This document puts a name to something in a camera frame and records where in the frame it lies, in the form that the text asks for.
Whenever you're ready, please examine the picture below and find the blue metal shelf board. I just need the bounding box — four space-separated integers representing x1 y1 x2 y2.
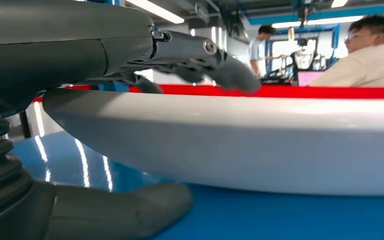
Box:
8 130 384 240

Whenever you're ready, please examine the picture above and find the white counter with light strips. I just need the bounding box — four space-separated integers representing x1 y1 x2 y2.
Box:
25 100 64 137

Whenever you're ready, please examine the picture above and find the long ceiling light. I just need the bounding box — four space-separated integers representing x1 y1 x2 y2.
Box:
125 0 185 25

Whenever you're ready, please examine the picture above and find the standing person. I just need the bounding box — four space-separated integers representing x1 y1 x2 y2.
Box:
247 24 279 79

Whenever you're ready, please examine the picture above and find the background humanoid robot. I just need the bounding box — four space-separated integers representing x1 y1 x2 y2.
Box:
291 38 319 72

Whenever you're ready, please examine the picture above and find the pink lit screen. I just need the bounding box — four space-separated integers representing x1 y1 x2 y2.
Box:
297 70 325 87

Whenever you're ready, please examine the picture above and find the seated person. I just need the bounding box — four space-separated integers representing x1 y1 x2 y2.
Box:
307 14 384 88

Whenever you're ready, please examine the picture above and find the blue overhead gantry frame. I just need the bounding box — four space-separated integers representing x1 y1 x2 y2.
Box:
244 3 384 77

